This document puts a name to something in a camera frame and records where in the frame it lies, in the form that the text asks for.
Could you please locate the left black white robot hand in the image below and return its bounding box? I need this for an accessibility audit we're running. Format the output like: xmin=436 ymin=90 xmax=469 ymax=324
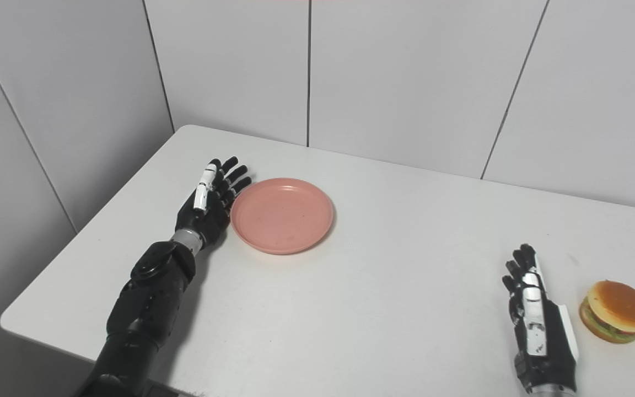
xmin=174 ymin=157 xmax=252 ymax=249

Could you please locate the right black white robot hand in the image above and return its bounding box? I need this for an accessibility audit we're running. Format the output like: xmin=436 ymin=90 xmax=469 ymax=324
xmin=502 ymin=244 xmax=579 ymax=394

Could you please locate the pink plastic plate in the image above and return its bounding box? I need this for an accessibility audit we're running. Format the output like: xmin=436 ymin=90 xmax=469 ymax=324
xmin=230 ymin=177 xmax=335 ymax=255

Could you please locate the toy hamburger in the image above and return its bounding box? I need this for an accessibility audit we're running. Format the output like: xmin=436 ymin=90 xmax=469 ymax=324
xmin=579 ymin=280 xmax=635 ymax=345

